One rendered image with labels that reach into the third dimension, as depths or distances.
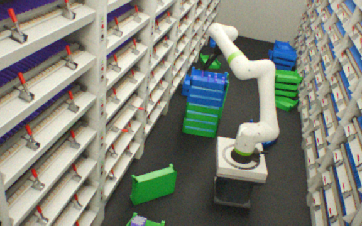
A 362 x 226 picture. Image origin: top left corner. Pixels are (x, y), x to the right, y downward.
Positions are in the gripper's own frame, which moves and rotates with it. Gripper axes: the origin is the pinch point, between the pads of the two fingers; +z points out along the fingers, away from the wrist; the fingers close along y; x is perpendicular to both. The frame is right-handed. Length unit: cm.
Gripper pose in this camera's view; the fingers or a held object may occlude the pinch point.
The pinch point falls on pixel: (205, 66)
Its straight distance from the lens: 267.7
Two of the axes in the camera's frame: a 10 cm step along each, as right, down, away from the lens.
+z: -4.5, 6.0, 6.6
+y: 5.8, -3.6, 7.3
